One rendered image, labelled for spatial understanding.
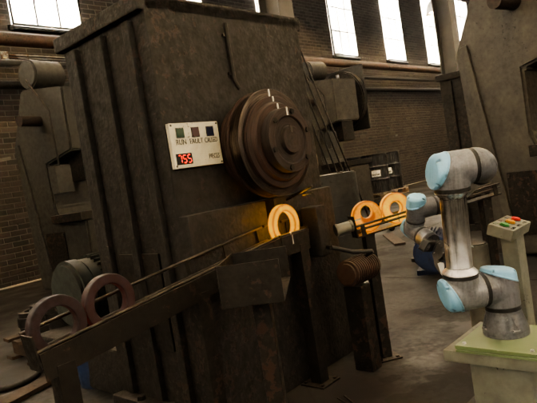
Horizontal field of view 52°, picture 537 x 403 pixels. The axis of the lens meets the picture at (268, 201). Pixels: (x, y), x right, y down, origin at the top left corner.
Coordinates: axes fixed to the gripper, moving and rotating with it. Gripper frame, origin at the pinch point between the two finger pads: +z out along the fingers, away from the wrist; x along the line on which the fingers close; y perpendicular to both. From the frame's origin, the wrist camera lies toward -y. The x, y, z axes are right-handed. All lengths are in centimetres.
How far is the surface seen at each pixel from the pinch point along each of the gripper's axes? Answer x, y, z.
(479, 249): -2, 49, -35
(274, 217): 24, -37, -67
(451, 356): 27.1, -0.9, 16.5
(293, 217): 22, -25, -72
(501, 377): 24.9, 10.8, 28.0
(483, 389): 32.7, 11.5, 24.4
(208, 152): 10, -72, -80
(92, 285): 53, -111, -27
